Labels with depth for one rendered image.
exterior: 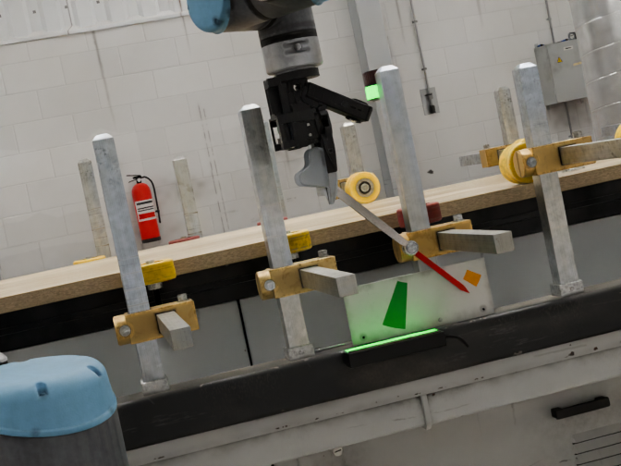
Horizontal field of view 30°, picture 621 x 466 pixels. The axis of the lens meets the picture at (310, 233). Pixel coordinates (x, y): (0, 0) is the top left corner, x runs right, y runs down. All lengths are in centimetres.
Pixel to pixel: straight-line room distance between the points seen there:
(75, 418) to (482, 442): 134
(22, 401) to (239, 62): 831
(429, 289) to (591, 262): 47
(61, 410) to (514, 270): 134
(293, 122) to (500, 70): 841
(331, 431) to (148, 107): 728
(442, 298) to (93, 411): 99
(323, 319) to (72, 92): 704
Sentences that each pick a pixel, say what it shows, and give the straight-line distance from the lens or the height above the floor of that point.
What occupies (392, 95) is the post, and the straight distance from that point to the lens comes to 201.
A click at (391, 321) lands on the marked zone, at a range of 200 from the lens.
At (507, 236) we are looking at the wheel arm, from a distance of 176.
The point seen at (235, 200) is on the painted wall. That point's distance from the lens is 926.
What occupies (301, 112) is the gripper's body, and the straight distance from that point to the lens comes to 178.
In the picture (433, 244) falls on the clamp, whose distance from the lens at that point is 201.
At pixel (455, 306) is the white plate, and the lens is 203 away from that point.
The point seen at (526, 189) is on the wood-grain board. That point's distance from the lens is 226.
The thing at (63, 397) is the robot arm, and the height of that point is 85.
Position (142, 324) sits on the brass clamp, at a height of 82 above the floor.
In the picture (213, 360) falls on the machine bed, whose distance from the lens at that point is 218.
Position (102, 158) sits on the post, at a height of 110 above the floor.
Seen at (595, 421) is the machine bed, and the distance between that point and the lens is 244.
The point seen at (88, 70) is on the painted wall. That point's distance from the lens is 916.
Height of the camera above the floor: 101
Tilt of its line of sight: 3 degrees down
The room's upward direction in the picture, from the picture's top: 12 degrees counter-clockwise
